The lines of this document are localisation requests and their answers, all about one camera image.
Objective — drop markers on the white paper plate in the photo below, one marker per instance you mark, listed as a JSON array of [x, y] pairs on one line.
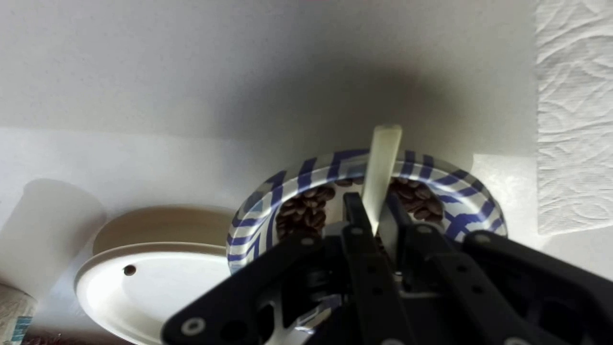
[[150, 264]]

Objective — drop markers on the patterned paper coffee cup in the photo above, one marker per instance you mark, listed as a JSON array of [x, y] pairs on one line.
[[40, 250]]

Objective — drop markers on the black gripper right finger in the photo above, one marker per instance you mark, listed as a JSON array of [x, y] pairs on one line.
[[489, 291]]

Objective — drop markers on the white paper towel near bowl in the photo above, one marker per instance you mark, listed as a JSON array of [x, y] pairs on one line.
[[575, 114]]

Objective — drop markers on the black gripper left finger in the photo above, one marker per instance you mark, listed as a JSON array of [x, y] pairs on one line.
[[305, 291]]

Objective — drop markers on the white plastic spoon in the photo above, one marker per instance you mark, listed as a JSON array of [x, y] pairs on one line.
[[381, 158]]

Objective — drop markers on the coffee beans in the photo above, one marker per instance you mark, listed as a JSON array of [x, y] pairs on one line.
[[312, 210]]

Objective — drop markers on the blue patterned paper bowl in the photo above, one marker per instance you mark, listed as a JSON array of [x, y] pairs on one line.
[[468, 206]]

